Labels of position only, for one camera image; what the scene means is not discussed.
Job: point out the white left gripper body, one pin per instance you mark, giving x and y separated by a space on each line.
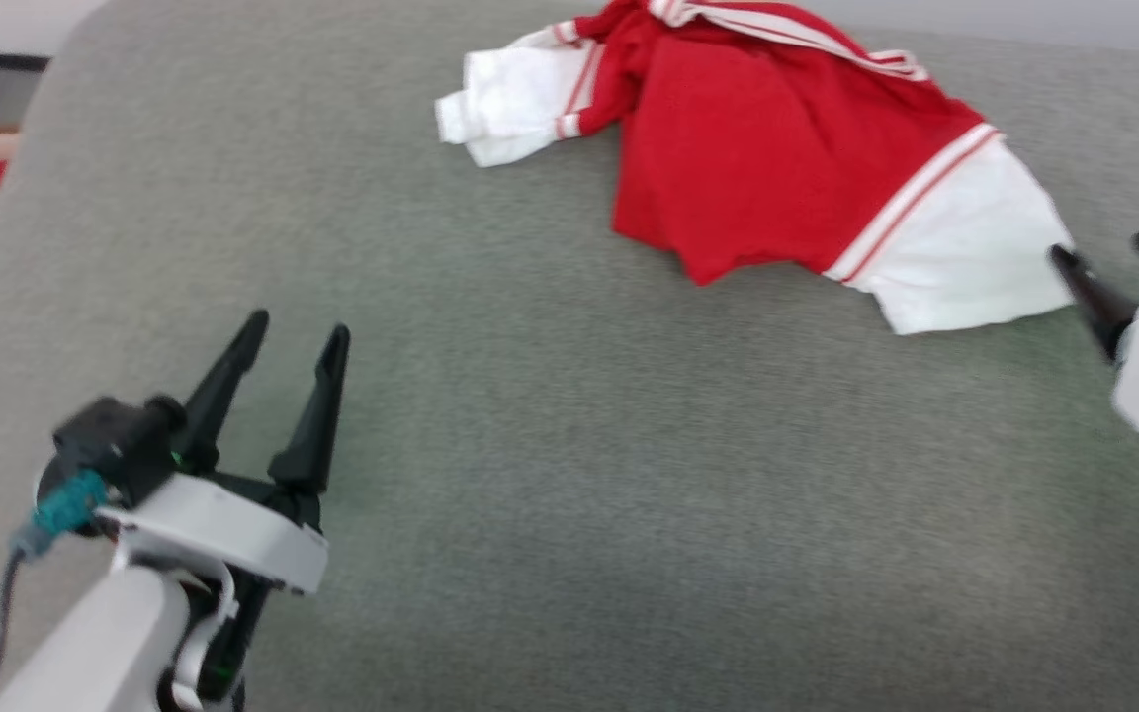
233 539

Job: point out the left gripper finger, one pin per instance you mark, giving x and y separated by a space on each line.
223 386
317 425

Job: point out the red and white shirt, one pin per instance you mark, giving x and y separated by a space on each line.
767 148

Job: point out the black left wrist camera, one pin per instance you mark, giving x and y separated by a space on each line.
120 445

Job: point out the teal left camera plug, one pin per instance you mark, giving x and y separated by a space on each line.
65 509

